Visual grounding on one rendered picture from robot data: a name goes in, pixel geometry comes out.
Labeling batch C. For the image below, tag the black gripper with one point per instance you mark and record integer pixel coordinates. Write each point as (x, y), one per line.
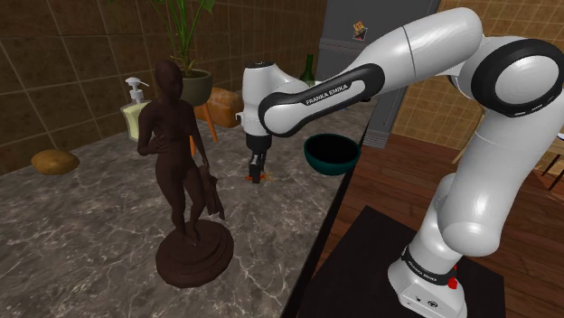
(257, 143)

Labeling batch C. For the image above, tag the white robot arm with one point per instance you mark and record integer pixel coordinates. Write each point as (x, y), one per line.
(476, 185)

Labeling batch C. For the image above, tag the small orange object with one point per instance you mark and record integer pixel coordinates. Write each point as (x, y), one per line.
(266, 176)

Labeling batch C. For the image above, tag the brown bread loaf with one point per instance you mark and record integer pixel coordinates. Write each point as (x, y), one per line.
(224, 108)

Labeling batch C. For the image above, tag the orange-legged plant stand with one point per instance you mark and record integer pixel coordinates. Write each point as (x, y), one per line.
(210, 123)

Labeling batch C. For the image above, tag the teal bowl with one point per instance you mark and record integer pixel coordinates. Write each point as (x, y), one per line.
(331, 160)

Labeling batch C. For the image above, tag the dark brown woman statue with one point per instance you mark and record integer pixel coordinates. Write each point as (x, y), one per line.
(176, 145)

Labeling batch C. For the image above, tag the green potted plant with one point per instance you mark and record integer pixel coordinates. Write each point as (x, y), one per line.
(196, 86)

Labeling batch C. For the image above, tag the green glass bottle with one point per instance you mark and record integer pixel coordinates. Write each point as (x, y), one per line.
(308, 70)

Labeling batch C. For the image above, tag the yellow soap pump dispenser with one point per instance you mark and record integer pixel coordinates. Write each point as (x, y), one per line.
(131, 116)

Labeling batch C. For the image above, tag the dark robot stand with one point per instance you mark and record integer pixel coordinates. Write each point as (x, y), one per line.
(352, 273)

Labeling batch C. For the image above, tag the grey refrigerator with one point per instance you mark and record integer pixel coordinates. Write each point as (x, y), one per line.
(379, 26)

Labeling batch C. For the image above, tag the brown potato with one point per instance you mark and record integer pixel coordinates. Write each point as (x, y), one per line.
(55, 162)

